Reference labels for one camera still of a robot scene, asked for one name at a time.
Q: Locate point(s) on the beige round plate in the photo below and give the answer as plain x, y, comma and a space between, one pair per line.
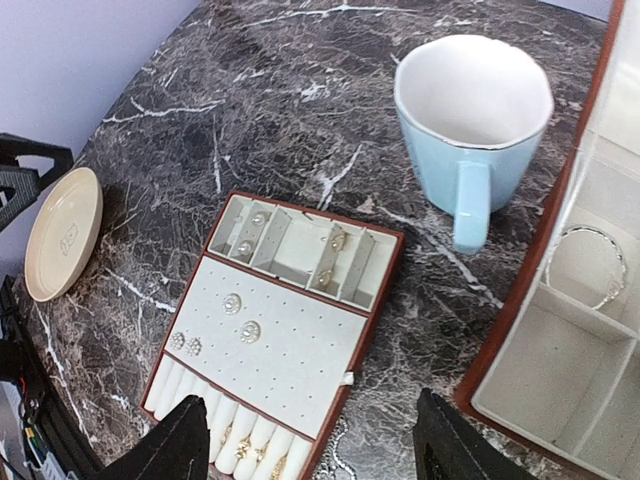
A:
63, 235

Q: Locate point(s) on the brown jewelry box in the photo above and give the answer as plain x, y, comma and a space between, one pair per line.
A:
559, 371

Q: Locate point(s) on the brown jewelry tray insert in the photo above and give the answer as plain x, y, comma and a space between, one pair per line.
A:
316, 283

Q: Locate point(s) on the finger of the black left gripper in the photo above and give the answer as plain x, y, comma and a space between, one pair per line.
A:
21, 185

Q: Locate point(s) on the pearl earring on tray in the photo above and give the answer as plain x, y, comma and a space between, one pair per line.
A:
250, 332
232, 304

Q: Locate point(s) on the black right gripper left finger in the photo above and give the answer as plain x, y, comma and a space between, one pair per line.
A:
176, 448

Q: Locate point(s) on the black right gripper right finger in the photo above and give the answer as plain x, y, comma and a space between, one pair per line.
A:
446, 446

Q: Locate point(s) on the light blue mug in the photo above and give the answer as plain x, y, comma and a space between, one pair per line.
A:
472, 111

